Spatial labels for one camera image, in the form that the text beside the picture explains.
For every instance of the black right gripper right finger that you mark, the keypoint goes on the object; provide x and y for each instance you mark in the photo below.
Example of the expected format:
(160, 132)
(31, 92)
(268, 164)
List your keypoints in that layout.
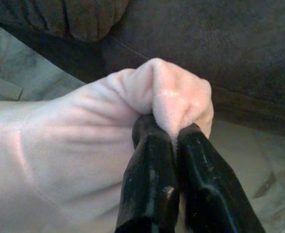
(210, 189)

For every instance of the brown suede sofa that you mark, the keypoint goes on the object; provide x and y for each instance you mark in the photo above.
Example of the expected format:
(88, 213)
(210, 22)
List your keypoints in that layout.
(205, 48)

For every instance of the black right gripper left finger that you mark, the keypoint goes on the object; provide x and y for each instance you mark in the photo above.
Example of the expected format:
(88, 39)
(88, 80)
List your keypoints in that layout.
(149, 174)

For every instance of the pink plush pillow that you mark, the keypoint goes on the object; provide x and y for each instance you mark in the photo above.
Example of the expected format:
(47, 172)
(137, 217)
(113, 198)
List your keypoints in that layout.
(72, 145)

